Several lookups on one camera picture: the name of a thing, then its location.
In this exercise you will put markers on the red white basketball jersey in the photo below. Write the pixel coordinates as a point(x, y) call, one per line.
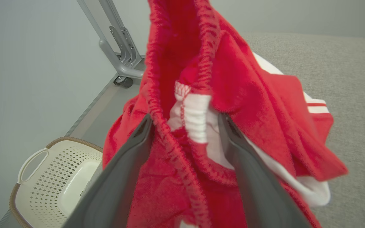
point(318, 109)

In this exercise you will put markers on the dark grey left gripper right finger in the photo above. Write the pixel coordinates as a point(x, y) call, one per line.
point(258, 190)

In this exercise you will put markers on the grey metal wheeled stand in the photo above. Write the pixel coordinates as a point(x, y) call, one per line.
point(122, 47)

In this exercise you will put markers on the red shorts white stripe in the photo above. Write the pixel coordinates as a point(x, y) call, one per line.
point(252, 104)

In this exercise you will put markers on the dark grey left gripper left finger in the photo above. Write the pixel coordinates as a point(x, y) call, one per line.
point(116, 177)

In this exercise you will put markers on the black caster wheel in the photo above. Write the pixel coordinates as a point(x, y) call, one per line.
point(124, 82)

